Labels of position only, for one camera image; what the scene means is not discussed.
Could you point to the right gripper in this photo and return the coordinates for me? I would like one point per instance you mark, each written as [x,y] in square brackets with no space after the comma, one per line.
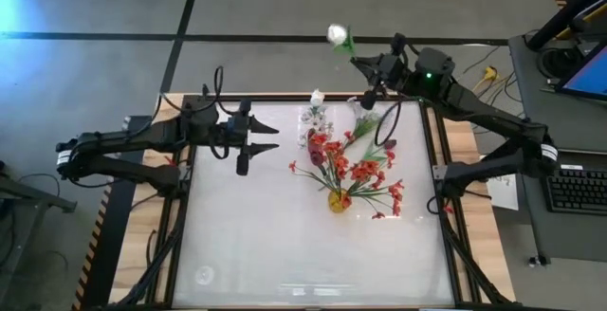
[391,71]

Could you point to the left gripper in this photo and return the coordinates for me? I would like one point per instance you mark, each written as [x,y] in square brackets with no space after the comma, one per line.
[222,133]

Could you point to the white artificial tulip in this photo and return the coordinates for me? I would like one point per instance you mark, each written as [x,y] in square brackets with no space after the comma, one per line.
[317,97]
[336,35]

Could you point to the red ribbed glass vase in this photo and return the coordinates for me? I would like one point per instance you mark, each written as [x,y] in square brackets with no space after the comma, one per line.
[312,141]

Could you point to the white artificial flower bunch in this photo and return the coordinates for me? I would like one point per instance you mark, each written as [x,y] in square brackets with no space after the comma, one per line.
[366,123]
[314,120]

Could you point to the dark red artificial tulip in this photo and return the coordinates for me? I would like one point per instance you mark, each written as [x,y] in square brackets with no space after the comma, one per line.
[318,158]
[390,144]

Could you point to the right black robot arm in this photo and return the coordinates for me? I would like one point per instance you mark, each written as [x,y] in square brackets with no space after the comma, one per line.
[488,116]

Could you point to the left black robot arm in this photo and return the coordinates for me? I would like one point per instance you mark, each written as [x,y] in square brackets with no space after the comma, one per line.
[118,138]

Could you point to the yellow glass vase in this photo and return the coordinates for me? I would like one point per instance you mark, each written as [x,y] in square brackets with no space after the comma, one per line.
[336,203]

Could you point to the black module of left gripper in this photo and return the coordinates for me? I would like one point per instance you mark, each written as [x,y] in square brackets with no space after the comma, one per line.
[242,165]

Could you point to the black module of gripper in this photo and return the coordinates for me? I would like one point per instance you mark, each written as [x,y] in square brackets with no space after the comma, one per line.
[242,165]
[368,101]

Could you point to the black module of right gripper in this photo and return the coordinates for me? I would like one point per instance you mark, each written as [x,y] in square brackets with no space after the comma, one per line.
[368,101]

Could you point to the wooden table base board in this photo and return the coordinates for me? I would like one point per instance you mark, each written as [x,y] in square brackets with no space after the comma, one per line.
[137,235]

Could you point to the black plate with hazard stripes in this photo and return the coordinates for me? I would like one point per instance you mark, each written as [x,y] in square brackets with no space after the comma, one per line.
[106,235]

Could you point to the white paper note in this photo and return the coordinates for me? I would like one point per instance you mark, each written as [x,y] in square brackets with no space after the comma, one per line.
[505,195]

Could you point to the black diagonal pole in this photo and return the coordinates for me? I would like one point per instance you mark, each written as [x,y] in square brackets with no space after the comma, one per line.
[564,17]

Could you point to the laptop with blue screen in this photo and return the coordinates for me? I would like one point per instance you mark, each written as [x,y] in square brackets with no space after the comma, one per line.
[590,76]

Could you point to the black metal stand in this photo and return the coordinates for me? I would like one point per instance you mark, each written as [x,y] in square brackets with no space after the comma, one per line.
[33,196]

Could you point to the black keyboard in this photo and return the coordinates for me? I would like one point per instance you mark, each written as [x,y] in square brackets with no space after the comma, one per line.
[576,190]

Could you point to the black side desk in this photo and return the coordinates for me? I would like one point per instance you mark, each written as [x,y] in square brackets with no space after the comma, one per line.
[559,235]

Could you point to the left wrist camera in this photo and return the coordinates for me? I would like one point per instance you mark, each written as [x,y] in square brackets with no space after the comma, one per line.
[237,123]

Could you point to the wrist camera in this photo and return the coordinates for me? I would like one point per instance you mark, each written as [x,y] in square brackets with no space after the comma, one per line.
[398,44]
[237,123]

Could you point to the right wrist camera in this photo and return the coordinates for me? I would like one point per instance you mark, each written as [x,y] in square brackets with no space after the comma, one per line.
[398,44]

